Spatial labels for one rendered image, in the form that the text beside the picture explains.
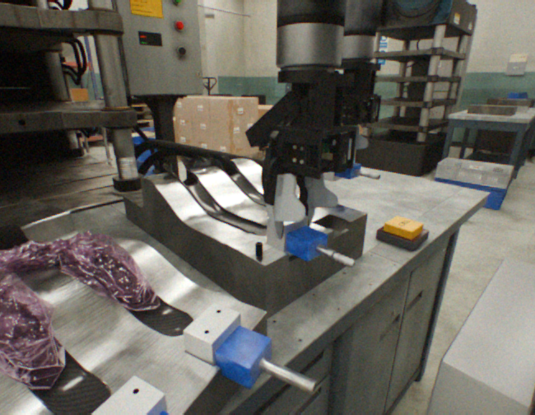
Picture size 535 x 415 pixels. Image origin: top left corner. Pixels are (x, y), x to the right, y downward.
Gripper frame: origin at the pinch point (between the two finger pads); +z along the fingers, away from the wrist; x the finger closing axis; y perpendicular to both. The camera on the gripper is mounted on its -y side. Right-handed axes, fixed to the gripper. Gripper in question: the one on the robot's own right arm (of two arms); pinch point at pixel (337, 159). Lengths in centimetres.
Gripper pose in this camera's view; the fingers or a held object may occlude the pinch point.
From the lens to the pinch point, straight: 74.1
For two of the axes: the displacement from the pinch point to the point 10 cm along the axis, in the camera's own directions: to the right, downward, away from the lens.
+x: 7.2, -2.6, 6.4
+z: 0.0, 9.3, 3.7
